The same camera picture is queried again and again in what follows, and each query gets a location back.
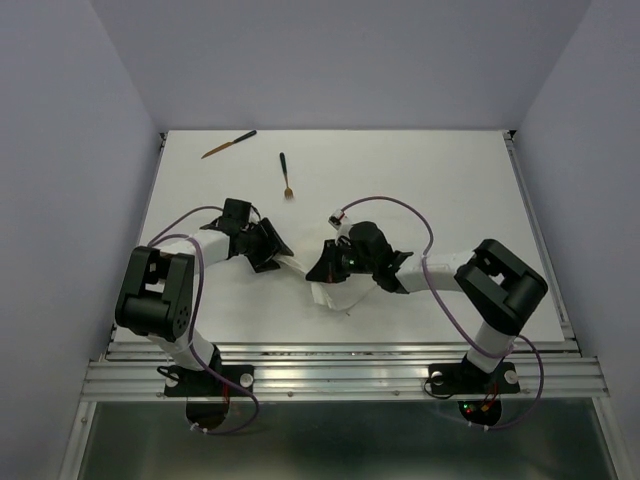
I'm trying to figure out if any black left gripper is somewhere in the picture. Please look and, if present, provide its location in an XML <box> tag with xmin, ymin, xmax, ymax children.
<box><xmin>239</xmin><ymin>217</ymin><xmax>292</xmax><ymax>273</ymax></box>

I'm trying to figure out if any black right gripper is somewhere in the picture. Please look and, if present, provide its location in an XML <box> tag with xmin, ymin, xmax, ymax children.
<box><xmin>305</xmin><ymin>238</ymin><xmax>377</xmax><ymax>284</ymax></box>

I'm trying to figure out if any white cloth napkin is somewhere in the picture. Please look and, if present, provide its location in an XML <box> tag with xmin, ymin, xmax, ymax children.
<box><xmin>279</xmin><ymin>214</ymin><xmax>391</xmax><ymax>311</ymax></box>

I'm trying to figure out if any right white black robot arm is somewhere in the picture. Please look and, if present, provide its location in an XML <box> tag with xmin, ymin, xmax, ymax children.
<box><xmin>305</xmin><ymin>239</ymin><xmax>548</xmax><ymax>390</ymax></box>

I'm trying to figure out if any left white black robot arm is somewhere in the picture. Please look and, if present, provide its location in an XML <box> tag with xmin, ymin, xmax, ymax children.
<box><xmin>115</xmin><ymin>216</ymin><xmax>294</xmax><ymax>394</ymax></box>

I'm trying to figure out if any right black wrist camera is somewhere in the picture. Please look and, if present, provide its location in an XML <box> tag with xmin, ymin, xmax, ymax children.
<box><xmin>329</xmin><ymin>212</ymin><xmax>414</xmax><ymax>294</ymax></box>

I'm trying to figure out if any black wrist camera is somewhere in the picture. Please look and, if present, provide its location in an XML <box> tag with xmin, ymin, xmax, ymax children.
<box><xmin>329</xmin><ymin>212</ymin><xmax>414</xmax><ymax>294</ymax></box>
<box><xmin>200</xmin><ymin>198</ymin><xmax>261</xmax><ymax>237</ymax></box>

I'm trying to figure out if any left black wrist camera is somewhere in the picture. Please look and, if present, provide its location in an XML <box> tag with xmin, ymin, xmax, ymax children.
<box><xmin>200</xmin><ymin>198</ymin><xmax>261</xmax><ymax>237</ymax></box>

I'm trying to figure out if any gold fork green handle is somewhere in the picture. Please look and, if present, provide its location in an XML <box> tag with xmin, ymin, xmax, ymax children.
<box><xmin>279</xmin><ymin>152</ymin><xmax>295</xmax><ymax>201</ymax></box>

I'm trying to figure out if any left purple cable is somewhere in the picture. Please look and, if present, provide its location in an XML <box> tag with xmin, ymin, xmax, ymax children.
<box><xmin>149</xmin><ymin>205</ymin><xmax>260</xmax><ymax>435</ymax></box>

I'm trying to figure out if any purple cable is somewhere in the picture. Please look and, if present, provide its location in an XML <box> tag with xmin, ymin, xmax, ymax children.
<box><xmin>149</xmin><ymin>205</ymin><xmax>260</xmax><ymax>435</ymax></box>
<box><xmin>335</xmin><ymin>195</ymin><xmax>546</xmax><ymax>432</ymax></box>

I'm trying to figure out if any gold knife green handle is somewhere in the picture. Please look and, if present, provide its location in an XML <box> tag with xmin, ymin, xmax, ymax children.
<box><xmin>201</xmin><ymin>130</ymin><xmax>258</xmax><ymax>159</ymax></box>

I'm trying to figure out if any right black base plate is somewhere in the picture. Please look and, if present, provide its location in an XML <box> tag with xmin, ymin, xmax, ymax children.
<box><xmin>425</xmin><ymin>359</ymin><xmax>520</xmax><ymax>397</ymax></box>

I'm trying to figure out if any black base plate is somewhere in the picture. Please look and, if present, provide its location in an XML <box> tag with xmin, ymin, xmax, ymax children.
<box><xmin>425</xmin><ymin>359</ymin><xmax>520</xmax><ymax>397</ymax></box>
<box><xmin>156</xmin><ymin>365</ymin><xmax>254</xmax><ymax>398</ymax></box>

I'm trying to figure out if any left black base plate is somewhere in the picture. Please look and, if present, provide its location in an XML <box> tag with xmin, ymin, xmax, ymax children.
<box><xmin>156</xmin><ymin>365</ymin><xmax>254</xmax><ymax>398</ymax></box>

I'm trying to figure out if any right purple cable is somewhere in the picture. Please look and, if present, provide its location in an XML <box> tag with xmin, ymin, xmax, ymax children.
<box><xmin>335</xmin><ymin>195</ymin><xmax>546</xmax><ymax>432</ymax></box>

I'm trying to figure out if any aluminium rail frame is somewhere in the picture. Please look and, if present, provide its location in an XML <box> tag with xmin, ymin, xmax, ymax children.
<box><xmin>59</xmin><ymin>129</ymin><xmax>621</xmax><ymax>480</ymax></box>

